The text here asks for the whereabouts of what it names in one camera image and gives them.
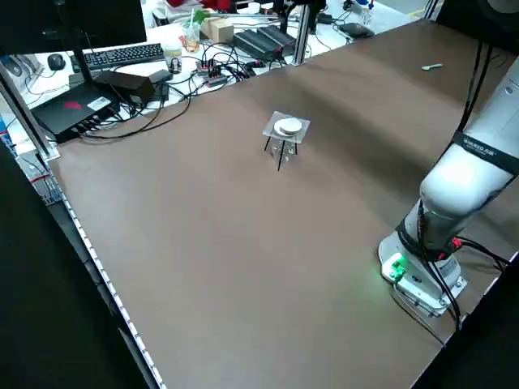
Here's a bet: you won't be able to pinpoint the long black desk cable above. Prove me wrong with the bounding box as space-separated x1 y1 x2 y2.
79 87 194 141

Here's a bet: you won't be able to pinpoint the black computer monitor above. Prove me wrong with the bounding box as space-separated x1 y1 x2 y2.
0 0 148 56

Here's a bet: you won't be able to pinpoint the black foot cables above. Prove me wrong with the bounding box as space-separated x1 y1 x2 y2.
391 238 512 345

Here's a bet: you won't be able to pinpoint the black finned metal device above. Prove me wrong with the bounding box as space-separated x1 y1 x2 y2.
232 26 297 62

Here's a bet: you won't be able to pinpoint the black rectangular power brick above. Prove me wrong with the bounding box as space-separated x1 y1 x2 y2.
93 71 157 105

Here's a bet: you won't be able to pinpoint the black monitor stand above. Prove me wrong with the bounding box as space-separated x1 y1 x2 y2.
68 38 101 86

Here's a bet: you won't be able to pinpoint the black router red logo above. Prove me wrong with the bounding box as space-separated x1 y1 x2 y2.
31 79 122 145

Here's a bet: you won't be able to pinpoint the aluminium frame post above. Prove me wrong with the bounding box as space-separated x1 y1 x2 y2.
0 62 62 161
292 0 314 66

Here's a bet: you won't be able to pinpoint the small black power adapter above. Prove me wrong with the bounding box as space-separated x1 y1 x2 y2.
150 69 172 102

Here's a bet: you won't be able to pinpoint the brown cardboard box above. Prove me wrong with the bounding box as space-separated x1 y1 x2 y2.
200 16 236 44

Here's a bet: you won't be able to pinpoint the black keyboard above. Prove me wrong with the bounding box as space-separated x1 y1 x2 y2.
69 42 167 74

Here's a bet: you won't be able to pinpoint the white plastic cup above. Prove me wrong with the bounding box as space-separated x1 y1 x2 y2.
163 31 184 62

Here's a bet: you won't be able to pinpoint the grey usb hub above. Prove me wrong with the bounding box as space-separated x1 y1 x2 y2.
195 58 228 88

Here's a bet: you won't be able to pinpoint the plastic drink cup with straw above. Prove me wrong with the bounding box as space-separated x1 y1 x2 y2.
181 7 203 53

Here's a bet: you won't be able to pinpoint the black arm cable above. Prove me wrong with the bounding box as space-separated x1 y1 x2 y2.
415 38 494 284

